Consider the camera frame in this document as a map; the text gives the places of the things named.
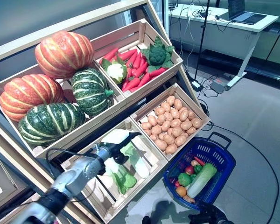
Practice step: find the flatter orange striped pumpkin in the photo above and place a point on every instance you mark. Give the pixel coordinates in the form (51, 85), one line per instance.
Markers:
(30, 93)

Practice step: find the black power adapter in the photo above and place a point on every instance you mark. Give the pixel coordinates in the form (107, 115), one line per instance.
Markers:
(197, 86)

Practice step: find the green broccoli with leaves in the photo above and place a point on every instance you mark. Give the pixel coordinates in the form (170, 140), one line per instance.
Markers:
(157, 54)

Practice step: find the red apple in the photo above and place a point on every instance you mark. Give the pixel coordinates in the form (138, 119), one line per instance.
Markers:
(189, 170)

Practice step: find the white cauliflower with leaves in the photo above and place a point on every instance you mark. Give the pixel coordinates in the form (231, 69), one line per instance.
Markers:
(115, 70)

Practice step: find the large wooden pumpkin crate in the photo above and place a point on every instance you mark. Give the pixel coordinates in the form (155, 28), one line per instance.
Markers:
(67, 137)

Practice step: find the white office desk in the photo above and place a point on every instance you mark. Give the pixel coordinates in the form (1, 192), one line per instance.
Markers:
(224, 35)

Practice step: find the orange vegetable piece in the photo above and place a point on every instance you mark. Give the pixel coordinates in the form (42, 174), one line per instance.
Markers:
(189, 198)

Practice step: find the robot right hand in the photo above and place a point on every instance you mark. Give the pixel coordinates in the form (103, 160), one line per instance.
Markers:
(206, 213)

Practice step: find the wooden display shelf frame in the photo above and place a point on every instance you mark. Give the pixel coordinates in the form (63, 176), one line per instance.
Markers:
(14, 47)

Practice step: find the large green bell pepper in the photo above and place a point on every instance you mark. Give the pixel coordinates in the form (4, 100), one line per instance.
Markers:
(184, 179)

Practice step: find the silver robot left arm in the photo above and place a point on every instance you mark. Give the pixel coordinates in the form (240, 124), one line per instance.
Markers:
(79, 171)

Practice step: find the wide green striped pumpkin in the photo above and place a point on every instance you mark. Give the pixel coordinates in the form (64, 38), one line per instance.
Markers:
(51, 122)

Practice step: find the small green bell pepper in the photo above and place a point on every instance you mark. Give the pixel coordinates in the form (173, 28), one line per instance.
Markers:
(197, 169)

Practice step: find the wooden carrot crate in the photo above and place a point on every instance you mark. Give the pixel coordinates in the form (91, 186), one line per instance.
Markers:
(151, 32)

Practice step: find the grey open laptop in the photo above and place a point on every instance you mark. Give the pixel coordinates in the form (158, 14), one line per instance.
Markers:
(245, 15)

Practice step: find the wooden potato crate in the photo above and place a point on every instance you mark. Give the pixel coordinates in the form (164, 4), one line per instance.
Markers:
(189, 99)

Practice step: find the large orange striped pumpkin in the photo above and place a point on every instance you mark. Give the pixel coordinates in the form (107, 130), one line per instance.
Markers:
(63, 52)

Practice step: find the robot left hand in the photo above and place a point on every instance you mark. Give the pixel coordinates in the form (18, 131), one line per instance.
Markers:
(114, 137)

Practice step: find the black tripod stand pole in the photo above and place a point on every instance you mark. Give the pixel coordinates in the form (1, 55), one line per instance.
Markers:
(204, 35)

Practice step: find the brown potato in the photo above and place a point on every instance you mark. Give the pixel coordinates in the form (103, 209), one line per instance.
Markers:
(186, 125)
(197, 123)
(154, 137)
(176, 123)
(148, 132)
(180, 140)
(161, 119)
(178, 104)
(191, 114)
(184, 115)
(177, 131)
(174, 113)
(161, 144)
(166, 126)
(159, 111)
(169, 139)
(156, 130)
(168, 116)
(170, 100)
(146, 125)
(152, 120)
(191, 130)
(165, 107)
(171, 149)

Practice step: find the wooden framed side crate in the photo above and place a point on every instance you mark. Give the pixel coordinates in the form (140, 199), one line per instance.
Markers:
(4, 184)

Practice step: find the green pumpkin with stem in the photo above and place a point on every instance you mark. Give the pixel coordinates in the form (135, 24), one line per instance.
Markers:
(89, 91)

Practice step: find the napa cabbage white green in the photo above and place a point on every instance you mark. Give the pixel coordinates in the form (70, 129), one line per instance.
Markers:
(200, 180)
(122, 179)
(140, 163)

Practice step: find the orange fruit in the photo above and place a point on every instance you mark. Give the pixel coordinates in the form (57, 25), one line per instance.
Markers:
(181, 191)

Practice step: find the small red tomato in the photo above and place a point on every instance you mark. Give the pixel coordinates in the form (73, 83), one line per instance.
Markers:
(177, 184)

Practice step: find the black robot foot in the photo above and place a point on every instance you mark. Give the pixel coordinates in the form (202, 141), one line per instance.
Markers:
(146, 220)

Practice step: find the red carrot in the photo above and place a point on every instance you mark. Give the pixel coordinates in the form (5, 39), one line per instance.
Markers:
(110, 54)
(144, 79)
(137, 60)
(132, 60)
(128, 54)
(142, 61)
(129, 72)
(141, 69)
(157, 72)
(131, 84)

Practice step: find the grey power strip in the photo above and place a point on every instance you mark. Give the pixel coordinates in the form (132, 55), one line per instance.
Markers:
(219, 86)

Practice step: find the blue plastic shopping basket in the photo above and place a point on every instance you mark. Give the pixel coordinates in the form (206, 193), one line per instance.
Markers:
(221, 161)

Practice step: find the wooden cabbage crate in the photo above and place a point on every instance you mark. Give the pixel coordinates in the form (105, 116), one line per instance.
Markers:
(121, 205)

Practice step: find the red chili pepper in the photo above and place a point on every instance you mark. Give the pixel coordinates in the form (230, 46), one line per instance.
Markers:
(199, 161)

